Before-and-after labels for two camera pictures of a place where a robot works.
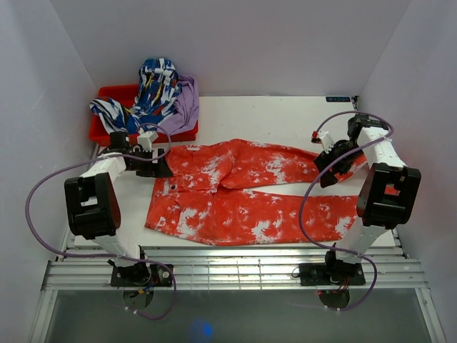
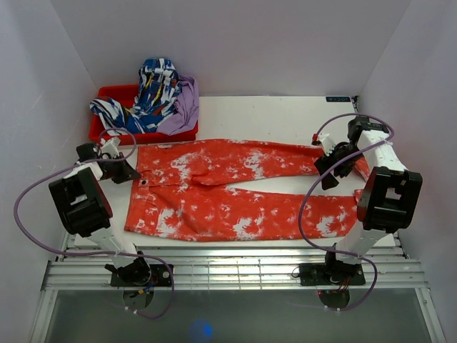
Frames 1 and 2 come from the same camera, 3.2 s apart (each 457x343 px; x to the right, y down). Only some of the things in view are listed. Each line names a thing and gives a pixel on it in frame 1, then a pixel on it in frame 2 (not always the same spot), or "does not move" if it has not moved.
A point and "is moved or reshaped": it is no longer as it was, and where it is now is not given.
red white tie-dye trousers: (196, 202) is moved or reshaped
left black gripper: (159, 169) -> (128, 173)
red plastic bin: (128, 95) does not move
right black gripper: (323, 160) does not move
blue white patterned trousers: (158, 86) does not move
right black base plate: (316, 274) does not move
